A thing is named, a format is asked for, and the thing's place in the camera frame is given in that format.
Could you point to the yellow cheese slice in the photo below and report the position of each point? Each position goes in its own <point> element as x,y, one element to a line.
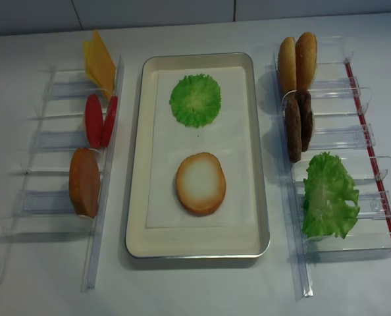
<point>89,75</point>

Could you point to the right clear acrylic rack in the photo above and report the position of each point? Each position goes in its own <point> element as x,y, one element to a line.
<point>342,143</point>

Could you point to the toasted bun bottom slice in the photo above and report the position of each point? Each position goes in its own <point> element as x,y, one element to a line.
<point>200,184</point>

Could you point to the right bun top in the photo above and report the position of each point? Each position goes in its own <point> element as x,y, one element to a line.
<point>306,59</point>

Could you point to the left bun top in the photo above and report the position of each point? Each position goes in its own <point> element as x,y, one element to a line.
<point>287,65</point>

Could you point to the white paper tray liner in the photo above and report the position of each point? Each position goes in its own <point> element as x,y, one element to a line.
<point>227,138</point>

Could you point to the red tomato slice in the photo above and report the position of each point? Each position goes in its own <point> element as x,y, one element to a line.
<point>93,121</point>
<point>109,122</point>

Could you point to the brown meat patty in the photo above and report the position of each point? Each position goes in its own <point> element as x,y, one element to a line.
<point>293,129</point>
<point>303,98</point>

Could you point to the left clear acrylic rack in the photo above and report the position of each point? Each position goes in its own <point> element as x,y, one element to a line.
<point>42,211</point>

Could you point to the orange cheese slice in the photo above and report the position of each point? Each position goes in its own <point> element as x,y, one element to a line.
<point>102,66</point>

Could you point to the metal serving tray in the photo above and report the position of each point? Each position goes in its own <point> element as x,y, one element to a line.
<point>249,240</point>

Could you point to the brown bun slice in rack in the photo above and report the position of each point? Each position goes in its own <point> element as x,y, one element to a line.
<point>84,182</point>

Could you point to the clear acrylic rack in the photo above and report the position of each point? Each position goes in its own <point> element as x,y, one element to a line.
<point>342,143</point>
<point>42,211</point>

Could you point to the large green lettuce leaf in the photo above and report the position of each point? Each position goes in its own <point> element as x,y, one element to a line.
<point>330,203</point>

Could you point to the front brown meat patty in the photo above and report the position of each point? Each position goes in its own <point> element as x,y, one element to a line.
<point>293,129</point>

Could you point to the rear brown meat patty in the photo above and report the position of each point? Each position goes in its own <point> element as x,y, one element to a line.
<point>303,98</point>

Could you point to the flat green lettuce leaf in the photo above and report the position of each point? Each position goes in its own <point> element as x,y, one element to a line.
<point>196,100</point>

